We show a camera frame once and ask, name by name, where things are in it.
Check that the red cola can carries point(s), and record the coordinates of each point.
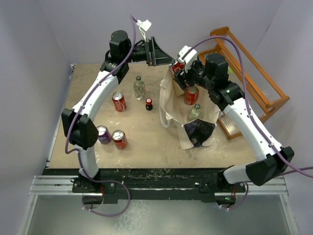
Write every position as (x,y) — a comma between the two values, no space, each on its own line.
(177,66)

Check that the small dark red-capped bottle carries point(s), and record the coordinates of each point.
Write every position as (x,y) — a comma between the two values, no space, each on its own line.
(149,105)

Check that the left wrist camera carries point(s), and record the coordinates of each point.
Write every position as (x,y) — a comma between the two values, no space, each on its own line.
(143,27)

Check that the aluminium rail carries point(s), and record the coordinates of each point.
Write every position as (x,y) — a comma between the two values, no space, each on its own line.
(52,185)

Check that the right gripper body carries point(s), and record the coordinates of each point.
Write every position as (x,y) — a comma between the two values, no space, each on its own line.
(196,73)

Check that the clear bottle behind left arm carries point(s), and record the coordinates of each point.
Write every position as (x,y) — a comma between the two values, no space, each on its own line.
(139,88)

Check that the cream canvas tote bag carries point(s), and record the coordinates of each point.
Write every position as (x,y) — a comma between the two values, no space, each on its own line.
(191,133)

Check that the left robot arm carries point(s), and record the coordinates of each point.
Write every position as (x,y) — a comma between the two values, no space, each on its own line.
(77,122)

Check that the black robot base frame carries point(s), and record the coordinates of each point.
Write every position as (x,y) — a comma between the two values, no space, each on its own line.
(201,184)

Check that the orange wooden rack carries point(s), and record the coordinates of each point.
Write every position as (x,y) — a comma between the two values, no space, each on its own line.
(265,97)

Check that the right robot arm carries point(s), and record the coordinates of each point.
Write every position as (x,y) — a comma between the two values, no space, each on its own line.
(271,157)

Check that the purple soda can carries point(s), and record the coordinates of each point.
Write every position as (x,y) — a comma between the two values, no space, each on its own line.
(104,136)

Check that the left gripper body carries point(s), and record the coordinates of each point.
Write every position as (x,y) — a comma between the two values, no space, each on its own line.
(143,53)

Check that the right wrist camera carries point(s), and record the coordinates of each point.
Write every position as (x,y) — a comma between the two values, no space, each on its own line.
(187,57)

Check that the clear green-capped glass bottle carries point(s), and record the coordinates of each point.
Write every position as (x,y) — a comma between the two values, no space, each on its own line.
(194,113)

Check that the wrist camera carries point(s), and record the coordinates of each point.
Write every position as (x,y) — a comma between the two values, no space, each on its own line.
(143,27)
(187,57)

